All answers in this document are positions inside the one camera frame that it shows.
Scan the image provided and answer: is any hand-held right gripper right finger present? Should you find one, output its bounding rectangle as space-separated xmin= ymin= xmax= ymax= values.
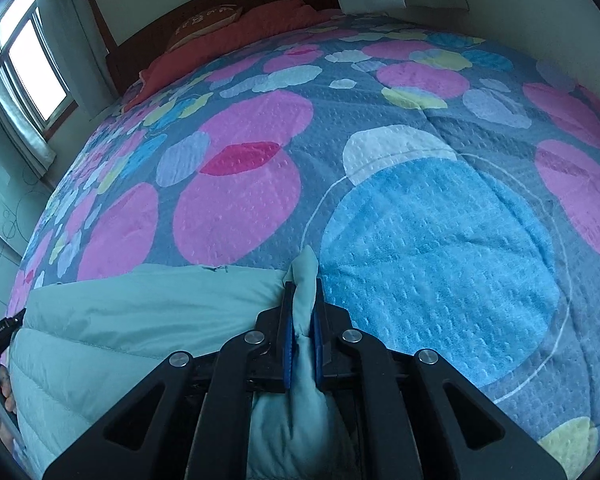
xmin=314 ymin=278 xmax=569 ymax=480

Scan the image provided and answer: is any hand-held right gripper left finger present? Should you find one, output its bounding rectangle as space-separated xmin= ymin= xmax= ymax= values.
xmin=40 ymin=282 xmax=298 ymax=480

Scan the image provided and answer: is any light green puffer jacket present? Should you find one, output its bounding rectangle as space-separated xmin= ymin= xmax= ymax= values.
xmin=7 ymin=245 xmax=361 ymax=480

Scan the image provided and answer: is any bed with colourful circle bedspread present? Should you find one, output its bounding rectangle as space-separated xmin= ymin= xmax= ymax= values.
xmin=7 ymin=12 xmax=600 ymax=480

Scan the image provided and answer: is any short white curtain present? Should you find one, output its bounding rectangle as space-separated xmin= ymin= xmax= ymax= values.
xmin=0 ymin=72 xmax=57 ymax=177

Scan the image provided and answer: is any small window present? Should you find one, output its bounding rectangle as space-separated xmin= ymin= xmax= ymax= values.
xmin=0 ymin=0 xmax=78 ymax=137

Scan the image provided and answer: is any long white curtain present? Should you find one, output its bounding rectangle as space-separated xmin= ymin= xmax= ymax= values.
xmin=36 ymin=0 xmax=120 ymax=122

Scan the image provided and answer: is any wooden headboard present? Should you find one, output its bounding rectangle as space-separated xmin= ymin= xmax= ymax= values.
xmin=77 ymin=0 xmax=343 ymax=97

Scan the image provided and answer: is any brown printed pillow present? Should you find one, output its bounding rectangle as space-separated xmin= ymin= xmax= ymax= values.
xmin=166 ymin=6 xmax=245 ymax=53

